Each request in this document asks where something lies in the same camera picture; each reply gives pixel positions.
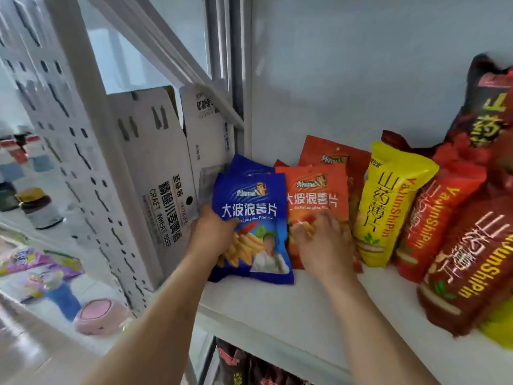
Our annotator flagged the person's right hand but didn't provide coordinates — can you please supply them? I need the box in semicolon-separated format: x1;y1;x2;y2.
288;210;357;283

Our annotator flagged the person's left hand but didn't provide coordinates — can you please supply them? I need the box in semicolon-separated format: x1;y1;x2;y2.
188;204;241;273

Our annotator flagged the blue potato chip packet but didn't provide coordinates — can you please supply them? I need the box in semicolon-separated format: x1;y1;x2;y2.
226;154;277;178
208;172;295;286

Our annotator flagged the orange potato chip packet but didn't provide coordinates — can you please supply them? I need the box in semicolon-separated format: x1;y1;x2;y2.
298;135;372;237
274;163;363;274

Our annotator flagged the person's left forearm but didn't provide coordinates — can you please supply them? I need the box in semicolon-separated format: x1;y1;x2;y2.
80;252;227;385

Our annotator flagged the person's right forearm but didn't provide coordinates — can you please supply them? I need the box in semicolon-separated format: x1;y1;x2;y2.
317;270;441;385

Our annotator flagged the yellow yam chip packet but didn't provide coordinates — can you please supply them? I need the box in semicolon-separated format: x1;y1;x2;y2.
353;140;440;269

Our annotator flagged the white metal shelf board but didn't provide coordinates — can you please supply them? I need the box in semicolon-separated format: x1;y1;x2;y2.
196;258;513;385

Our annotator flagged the white cardboard beer box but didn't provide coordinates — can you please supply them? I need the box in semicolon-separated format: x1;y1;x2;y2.
179;79;237;206
107;86;200;280

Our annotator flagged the dark red yam chip packet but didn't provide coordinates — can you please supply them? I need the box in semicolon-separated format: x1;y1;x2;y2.
446;53;513;159
381;130;441;157

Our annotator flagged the row of dark snack packets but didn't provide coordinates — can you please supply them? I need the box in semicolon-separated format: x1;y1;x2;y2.
216;338;315;385

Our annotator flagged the pink round container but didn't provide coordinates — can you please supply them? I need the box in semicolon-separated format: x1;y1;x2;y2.
74;298;134;337

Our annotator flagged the white perforated shelf panel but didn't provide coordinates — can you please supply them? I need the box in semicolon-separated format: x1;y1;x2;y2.
0;0;163;315

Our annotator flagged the dark jar with yellow lid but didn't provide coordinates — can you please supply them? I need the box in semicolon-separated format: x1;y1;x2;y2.
16;187;65;230

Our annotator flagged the purple snack packet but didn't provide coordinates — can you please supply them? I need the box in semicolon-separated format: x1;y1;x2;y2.
0;246;86;278

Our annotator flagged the yellow-green snack packet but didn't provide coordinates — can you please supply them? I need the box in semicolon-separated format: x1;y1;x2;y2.
479;298;513;350

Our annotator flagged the grey metal upright post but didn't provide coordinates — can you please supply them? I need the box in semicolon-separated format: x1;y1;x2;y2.
204;0;252;159

